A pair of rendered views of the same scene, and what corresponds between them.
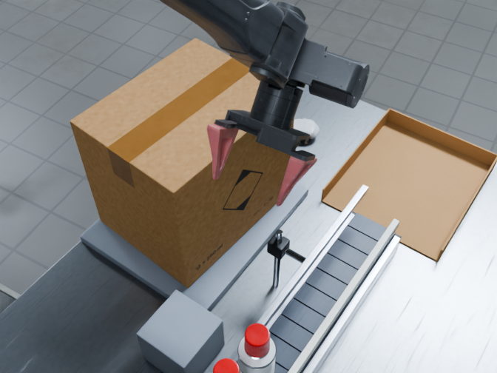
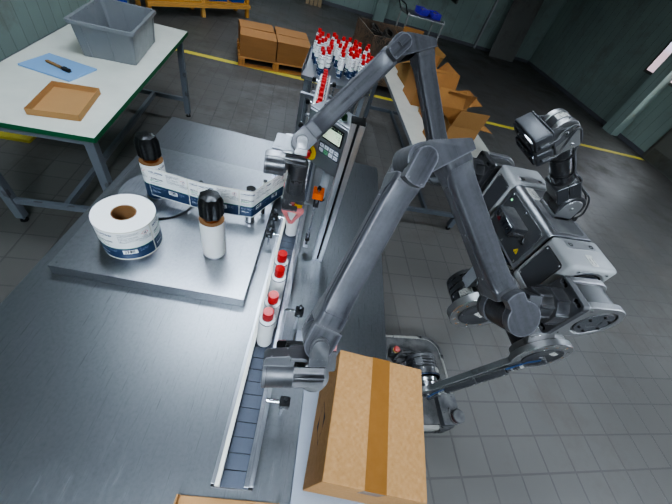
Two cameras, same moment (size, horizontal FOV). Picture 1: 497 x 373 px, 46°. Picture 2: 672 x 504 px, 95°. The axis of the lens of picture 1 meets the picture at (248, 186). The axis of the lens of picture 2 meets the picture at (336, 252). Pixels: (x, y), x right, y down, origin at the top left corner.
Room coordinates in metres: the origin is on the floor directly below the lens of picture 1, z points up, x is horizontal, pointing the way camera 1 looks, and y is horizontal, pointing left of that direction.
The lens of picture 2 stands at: (0.75, -0.25, 1.92)
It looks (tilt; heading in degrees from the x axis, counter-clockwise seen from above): 47 degrees down; 133
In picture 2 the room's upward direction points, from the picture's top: 20 degrees clockwise
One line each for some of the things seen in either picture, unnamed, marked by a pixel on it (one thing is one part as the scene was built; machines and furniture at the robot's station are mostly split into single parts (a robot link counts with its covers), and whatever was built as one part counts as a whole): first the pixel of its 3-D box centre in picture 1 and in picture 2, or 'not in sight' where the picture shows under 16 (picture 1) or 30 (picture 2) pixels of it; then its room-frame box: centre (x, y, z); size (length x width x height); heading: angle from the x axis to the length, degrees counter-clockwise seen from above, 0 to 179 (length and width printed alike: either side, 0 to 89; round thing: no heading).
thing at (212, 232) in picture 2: not in sight; (212, 225); (-0.09, -0.04, 1.03); 0.09 x 0.09 x 0.30
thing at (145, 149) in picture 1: (191, 160); (362, 429); (0.74, 0.10, 0.99); 0.30 x 0.24 x 0.27; 140
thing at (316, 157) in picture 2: not in sight; (332, 140); (-0.03, 0.37, 1.38); 0.17 x 0.10 x 0.19; 20
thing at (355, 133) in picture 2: not in sight; (333, 203); (0.06, 0.38, 1.16); 0.04 x 0.04 x 0.67; 55
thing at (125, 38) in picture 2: not in sight; (118, 31); (-2.31, -0.02, 0.91); 0.60 x 0.40 x 0.22; 155
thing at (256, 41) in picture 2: not in sight; (274, 48); (-4.26, 2.17, 0.20); 1.15 x 0.83 x 0.40; 65
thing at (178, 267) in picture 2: not in sight; (191, 214); (-0.35, -0.06, 0.86); 0.80 x 0.67 x 0.05; 145
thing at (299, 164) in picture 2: not in sight; (296, 168); (0.09, 0.17, 1.38); 0.07 x 0.06 x 0.07; 62
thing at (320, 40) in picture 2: not in sight; (342, 54); (-1.95, 1.76, 0.98); 0.57 x 0.46 x 0.21; 55
